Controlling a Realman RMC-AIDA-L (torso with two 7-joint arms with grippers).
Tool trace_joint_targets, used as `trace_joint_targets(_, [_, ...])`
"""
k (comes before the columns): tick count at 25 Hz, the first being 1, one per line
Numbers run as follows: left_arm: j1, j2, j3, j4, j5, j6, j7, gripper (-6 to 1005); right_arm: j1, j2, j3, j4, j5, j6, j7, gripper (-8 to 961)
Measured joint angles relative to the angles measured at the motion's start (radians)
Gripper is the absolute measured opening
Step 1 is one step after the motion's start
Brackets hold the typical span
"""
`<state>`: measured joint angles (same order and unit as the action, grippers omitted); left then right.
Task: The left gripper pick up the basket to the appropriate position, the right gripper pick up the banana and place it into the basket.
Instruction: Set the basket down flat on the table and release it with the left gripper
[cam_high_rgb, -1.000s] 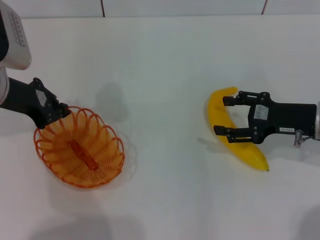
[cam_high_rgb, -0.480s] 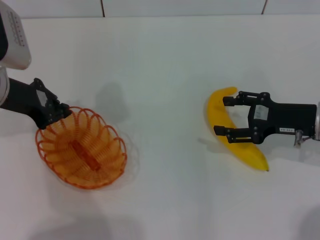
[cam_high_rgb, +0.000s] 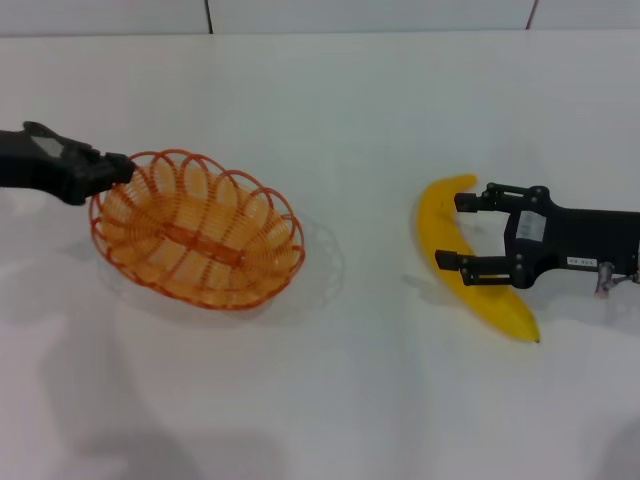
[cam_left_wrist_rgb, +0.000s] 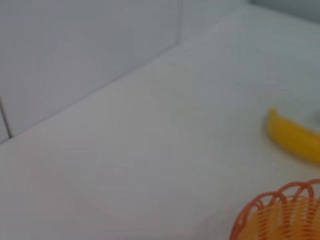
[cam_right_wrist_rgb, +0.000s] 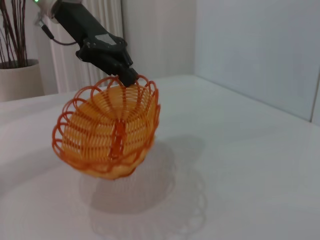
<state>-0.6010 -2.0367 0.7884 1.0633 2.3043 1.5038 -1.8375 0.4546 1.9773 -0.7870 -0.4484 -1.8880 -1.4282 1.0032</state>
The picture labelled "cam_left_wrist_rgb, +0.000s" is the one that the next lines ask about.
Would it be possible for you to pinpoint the yellow banana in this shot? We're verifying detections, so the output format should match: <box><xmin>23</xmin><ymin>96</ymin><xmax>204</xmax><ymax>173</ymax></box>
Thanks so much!
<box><xmin>265</xmin><ymin>107</ymin><xmax>320</xmax><ymax>164</ymax></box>

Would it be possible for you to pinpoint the orange plastic wire basket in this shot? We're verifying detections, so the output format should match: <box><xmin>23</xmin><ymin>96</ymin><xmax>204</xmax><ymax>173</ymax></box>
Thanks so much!
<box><xmin>229</xmin><ymin>178</ymin><xmax>320</xmax><ymax>240</ymax></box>

